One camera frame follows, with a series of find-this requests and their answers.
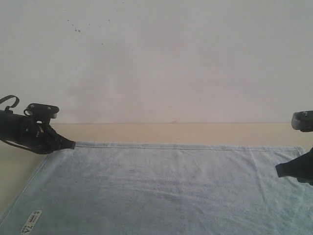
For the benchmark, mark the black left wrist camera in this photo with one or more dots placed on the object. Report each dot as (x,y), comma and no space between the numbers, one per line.
(41,112)

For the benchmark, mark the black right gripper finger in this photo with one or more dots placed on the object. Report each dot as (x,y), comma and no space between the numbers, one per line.
(300,168)

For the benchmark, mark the white towel care label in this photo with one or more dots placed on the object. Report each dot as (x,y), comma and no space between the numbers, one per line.
(30,222)

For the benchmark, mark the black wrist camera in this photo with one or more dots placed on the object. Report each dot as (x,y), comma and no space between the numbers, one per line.
(302,121)
(41,112)

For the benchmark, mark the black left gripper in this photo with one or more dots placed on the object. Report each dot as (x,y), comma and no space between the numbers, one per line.
(22,132)

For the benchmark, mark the light blue terry towel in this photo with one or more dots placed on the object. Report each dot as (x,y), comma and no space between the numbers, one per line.
(149,189)

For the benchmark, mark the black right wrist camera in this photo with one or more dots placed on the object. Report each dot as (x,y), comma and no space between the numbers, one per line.
(302,121)

